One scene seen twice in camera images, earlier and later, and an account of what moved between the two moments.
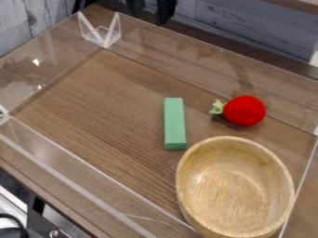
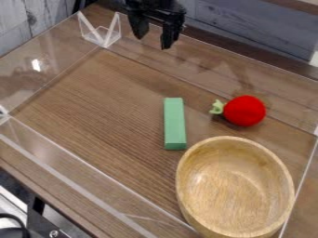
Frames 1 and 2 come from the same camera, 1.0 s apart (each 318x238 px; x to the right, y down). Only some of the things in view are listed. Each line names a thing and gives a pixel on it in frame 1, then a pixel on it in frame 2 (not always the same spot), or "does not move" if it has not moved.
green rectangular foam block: (175, 139) does not move
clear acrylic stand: (100, 35) does not move
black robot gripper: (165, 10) to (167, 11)
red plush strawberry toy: (242, 110) does not move
